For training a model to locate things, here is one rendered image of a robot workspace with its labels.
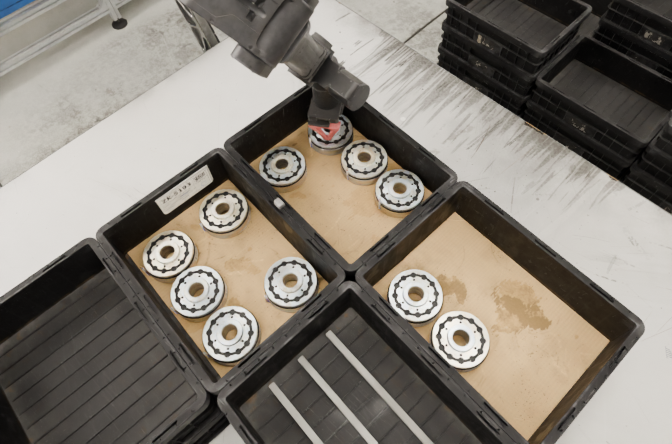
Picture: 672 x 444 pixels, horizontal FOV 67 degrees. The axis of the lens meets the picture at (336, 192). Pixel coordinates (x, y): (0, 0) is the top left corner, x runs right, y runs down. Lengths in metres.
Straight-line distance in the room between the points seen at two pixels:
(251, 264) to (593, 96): 1.40
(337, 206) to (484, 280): 0.33
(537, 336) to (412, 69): 0.82
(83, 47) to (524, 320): 2.50
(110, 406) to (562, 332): 0.83
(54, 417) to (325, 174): 0.69
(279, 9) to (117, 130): 1.02
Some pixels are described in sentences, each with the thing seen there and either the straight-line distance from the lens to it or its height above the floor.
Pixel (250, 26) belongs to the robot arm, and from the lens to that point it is 0.55.
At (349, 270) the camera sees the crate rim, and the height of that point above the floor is 0.93.
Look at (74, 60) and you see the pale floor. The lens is 2.92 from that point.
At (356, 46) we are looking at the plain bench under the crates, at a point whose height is 0.70.
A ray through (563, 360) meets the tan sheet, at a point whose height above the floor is 0.83.
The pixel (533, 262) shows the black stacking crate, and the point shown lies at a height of 0.87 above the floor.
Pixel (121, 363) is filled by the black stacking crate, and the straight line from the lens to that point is 1.07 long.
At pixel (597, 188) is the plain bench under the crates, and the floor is 0.70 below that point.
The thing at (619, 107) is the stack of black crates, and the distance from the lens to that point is 2.03.
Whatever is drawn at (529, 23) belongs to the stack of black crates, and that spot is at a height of 0.49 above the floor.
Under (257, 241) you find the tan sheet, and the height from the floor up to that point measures 0.83.
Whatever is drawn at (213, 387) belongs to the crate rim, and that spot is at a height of 0.93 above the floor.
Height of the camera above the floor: 1.78
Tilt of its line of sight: 59 degrees down
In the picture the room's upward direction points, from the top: 5 degrees counter-clockwise
